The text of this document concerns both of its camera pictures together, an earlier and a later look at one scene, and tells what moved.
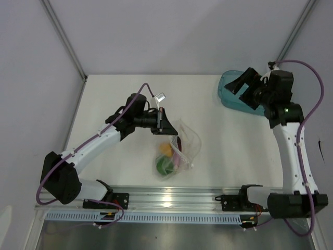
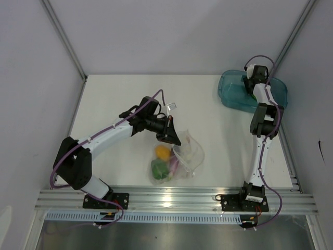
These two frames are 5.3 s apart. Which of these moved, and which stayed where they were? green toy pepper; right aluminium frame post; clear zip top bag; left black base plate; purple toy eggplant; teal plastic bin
Moved: clear zip top bag; purple toy eggplant; green toy pepper
Stayed: right aluminium frame post; teal plastic bin; left black base plate
